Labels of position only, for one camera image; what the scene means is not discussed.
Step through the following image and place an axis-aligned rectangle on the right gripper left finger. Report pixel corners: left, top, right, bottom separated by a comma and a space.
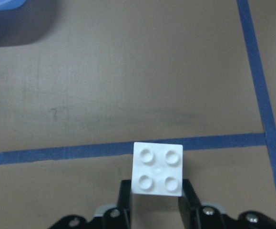
94, 180, 132, 229

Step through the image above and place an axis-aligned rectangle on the blue plastic tray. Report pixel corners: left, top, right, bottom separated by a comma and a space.
0, 0, 26, 10

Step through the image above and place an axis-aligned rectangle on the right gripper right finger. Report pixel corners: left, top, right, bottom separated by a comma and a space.
177, 178, 226, 229

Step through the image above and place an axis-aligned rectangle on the white block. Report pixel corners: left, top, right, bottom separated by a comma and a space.
131, 142, 183, 197

